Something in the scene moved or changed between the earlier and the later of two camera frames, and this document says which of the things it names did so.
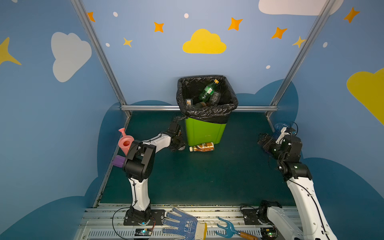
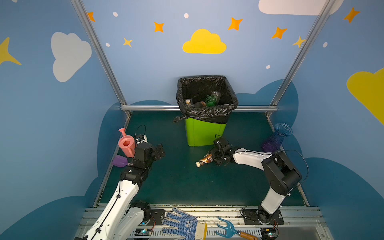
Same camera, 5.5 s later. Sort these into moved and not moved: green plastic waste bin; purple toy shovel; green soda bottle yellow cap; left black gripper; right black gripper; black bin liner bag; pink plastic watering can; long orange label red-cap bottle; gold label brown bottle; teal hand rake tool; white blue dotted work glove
Moved: gold label brown bottle; green soda bottle yellow cap; right black gripper; left black gripper
Not moved: white blue dotted work glove; green plastic waste bin; purple toy shovel; long orange label red-cap bottle; pink plastic watering can; teal hand rake tool; black bin liner bag
